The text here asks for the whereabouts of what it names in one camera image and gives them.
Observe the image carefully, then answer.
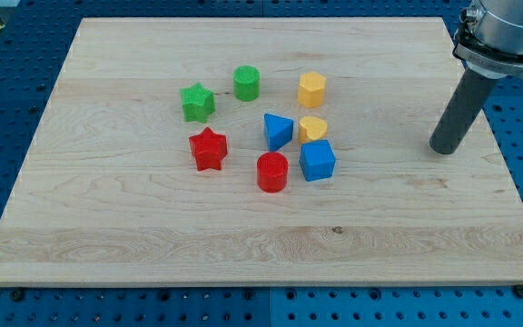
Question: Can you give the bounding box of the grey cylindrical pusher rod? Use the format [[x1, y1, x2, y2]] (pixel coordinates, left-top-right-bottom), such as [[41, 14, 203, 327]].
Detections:
[[429, 68, 497, 154]]

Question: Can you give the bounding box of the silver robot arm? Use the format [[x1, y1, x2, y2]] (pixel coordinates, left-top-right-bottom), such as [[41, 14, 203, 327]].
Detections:
[[429, 0, 523, 154]]

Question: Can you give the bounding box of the red star block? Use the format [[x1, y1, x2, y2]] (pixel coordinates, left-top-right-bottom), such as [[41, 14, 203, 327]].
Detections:
[[189, 127, 228, 171]]

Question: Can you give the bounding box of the green star block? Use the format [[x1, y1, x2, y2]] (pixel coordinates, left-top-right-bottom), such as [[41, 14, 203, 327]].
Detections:
[[180, 83, 215, 124]]

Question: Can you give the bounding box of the yellow hexagon block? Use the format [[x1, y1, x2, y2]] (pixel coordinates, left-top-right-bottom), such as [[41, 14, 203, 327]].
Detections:
[[297, 71, 327, 108]]

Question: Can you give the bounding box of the yellow heart block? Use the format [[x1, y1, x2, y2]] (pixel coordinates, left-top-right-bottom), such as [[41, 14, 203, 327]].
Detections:
[[298, 116, 328, 144]]

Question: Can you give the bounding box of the blue cube block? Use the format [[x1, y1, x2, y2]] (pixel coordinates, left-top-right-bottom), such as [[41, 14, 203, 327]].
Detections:
[[299, 139, 336, 182]]

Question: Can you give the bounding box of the blue triangle block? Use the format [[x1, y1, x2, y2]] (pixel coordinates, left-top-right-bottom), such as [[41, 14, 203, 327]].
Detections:
[[263, 114, 293, 152]]

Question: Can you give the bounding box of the red cylinder block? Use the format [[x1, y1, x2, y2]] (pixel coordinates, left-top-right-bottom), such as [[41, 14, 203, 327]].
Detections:
[[257, 152, 289, 193]]

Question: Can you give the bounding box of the light wooden board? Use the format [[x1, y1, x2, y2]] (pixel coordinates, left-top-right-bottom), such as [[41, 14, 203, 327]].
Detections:
[[0, 17, 523, 288]]

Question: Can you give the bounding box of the green cylinder block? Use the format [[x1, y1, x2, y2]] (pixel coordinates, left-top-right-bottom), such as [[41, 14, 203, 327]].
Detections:
[[233, 65, 260, 102]]

